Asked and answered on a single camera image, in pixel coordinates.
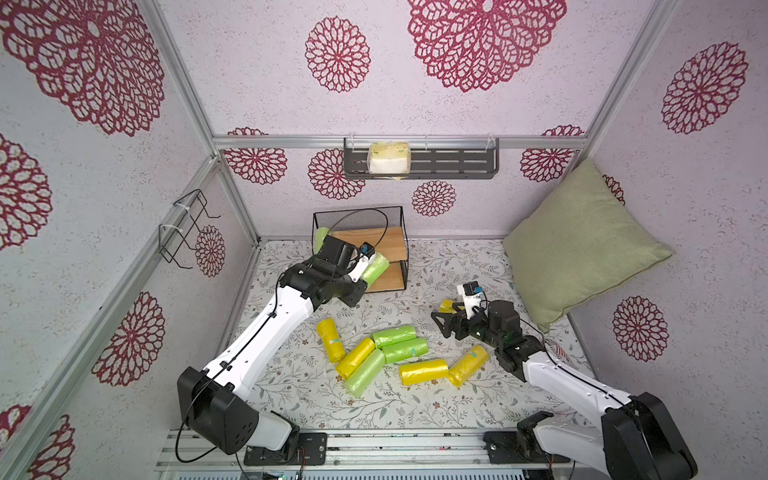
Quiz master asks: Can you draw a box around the yellow trash bag roll diagonal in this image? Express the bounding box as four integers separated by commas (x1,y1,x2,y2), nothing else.
336,337,376,380

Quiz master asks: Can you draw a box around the grey wall metal rack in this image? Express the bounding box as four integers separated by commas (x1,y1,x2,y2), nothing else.
343,136,500,180

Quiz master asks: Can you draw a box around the black wire wall hook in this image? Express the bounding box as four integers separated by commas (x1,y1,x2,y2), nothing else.
157,188,220,270

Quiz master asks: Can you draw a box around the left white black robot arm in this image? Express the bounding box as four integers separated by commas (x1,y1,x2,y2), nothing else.
177,235,377,461

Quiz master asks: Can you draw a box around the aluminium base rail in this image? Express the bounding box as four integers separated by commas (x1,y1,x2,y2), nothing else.
154,429,574,476

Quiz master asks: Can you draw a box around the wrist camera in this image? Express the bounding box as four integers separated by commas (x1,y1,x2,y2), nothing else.
349,242,376,282
457,281,485,319

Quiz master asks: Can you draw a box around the green trash bag roll top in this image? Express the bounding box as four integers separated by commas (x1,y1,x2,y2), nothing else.
360,253,390,287

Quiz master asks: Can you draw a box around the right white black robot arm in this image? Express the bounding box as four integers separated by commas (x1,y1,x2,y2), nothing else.
431,300,698,479

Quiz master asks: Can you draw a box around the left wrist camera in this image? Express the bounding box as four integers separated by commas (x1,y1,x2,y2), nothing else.
349,242,376,282

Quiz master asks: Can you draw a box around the white sponge block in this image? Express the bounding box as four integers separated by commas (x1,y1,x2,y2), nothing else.
367,142,411,176

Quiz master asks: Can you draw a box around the yellow trash bag roll left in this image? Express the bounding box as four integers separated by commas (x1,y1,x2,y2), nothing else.
316,318,346,364

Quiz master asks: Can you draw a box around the yellow trash bag roll centre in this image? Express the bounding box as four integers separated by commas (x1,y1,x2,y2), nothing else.
398,359,449,386

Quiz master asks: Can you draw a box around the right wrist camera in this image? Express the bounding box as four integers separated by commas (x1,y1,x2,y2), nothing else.
457,281,485,319

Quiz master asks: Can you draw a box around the yellow trash bag roll far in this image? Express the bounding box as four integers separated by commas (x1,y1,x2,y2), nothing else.
439,299,457,314

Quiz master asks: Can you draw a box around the black wire wooden shelf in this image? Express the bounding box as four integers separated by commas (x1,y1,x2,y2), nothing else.
312,206,409,293

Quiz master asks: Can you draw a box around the green cushion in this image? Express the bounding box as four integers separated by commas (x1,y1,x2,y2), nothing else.
503,160,674,332

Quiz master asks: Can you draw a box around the pale green trash bag roll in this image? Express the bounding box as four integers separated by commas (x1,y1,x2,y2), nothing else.
345,349,386,398

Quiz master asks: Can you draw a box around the yellow trash bag roll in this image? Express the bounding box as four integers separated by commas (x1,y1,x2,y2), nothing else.
398,359,449,386
448,345,489,388
316,318,346,364
439,299,457,314

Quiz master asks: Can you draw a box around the yellow trash bag roll right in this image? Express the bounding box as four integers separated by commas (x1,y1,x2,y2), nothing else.
448,345,489,388

